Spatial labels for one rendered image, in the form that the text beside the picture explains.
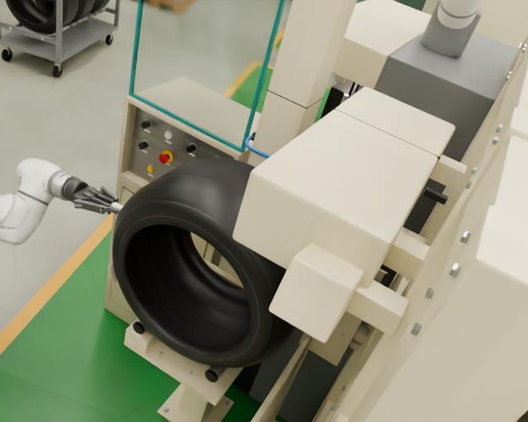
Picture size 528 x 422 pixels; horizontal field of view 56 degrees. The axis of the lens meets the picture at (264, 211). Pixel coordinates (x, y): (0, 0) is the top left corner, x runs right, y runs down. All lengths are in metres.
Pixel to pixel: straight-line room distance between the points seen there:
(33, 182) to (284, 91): 0.85
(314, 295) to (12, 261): 2.59
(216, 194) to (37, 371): 1.65
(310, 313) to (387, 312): 0.13
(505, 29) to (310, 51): 3.42
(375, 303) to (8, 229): 1.24
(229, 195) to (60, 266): 2.00
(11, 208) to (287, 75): 0.94
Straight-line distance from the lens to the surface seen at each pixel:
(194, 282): 1.76
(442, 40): 1.84
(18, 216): 1.73
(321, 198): 0.78
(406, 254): 0.85
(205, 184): 1.27
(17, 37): 5.46
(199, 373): 1.71
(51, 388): 2.62
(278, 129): 1.47
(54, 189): 1.70
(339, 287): 0.71
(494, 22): 4.66
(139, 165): 2.27
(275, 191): 0.79
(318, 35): 1.37
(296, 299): 0.73
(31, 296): 2.97
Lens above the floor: 2.19
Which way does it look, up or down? 35 degrees down
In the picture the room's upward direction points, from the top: 18 degrees clockwise
